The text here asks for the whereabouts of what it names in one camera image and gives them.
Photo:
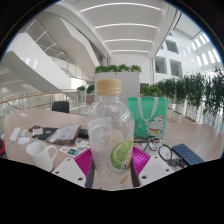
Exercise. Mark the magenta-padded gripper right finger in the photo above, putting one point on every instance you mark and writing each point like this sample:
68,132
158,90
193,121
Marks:
155,168

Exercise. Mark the black power brick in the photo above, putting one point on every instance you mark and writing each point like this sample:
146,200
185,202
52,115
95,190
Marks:
83,133

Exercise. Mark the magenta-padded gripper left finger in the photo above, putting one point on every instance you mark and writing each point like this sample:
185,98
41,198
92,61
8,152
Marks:
71,171

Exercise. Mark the black flat device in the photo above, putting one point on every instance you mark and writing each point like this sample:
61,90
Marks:
45,132

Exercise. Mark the dark blue keyboard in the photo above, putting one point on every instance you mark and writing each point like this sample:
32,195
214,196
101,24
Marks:
188,154

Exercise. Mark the clear plastic bottle lime label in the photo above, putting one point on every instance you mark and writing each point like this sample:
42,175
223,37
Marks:
108,133

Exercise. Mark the green cat print tote bag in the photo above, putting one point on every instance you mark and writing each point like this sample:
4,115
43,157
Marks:
146,113

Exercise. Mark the colourful sticker sheet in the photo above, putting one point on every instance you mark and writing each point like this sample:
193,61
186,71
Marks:
71,150

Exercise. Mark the white power adapter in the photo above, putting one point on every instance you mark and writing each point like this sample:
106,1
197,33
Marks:
15,134

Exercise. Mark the white planter cabinet with greenery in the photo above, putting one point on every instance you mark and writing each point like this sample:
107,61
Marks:
130,83

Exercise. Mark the ceiling strip lights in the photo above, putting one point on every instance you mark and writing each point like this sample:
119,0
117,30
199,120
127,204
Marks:
126,25

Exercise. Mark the black office chair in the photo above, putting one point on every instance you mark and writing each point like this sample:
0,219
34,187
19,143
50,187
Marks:
60,106

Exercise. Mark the small potted plant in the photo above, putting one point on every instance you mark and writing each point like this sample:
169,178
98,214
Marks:
90,89
81,89

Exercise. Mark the row of potted trees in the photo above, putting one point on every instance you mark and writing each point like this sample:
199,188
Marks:
193,90

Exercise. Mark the white ceramic mug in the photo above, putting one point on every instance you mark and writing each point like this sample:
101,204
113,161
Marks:
40,155

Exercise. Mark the white computer mouse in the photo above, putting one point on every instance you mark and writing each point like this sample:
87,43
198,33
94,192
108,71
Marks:
23,141

